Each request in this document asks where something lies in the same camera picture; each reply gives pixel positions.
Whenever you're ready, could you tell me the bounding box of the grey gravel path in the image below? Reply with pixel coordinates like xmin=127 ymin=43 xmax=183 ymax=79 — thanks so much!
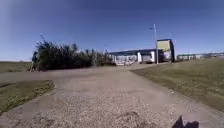
xmin=0 ymin=62 xmax=224 ymax=128

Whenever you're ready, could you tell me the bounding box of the pale lamp pole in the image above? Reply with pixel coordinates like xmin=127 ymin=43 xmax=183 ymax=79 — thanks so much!
xmin=149 ymin=23 xmax=160 ymax=65

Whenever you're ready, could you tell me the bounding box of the clump of dark bushes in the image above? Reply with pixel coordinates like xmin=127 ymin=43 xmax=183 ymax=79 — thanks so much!
xmin=30 ymin=40 xmax=116 ymax=72

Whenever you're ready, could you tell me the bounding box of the building with yellow panel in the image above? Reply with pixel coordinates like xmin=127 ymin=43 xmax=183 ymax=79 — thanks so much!
xmin=107 ymin=38 xmax=176 ymax=66

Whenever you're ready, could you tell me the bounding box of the green grass slope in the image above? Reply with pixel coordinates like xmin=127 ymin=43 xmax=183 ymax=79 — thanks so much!
xmin=130 ymin=58 xmax=224 ymax=113

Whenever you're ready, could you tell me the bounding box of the long low building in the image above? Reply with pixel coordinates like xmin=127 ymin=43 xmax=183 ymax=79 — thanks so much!
xmin=176 ymin=52 xmax=224 ymax=61

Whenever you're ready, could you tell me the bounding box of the dry grass verge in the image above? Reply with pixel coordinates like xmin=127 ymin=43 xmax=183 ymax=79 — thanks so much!
xmin=0 ymin=79 xmax=56 ymax=115

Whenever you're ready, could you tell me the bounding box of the flat grass field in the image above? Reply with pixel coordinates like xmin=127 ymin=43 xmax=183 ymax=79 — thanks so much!
xmin=0 ymin=61 xmax=34 ymax=74

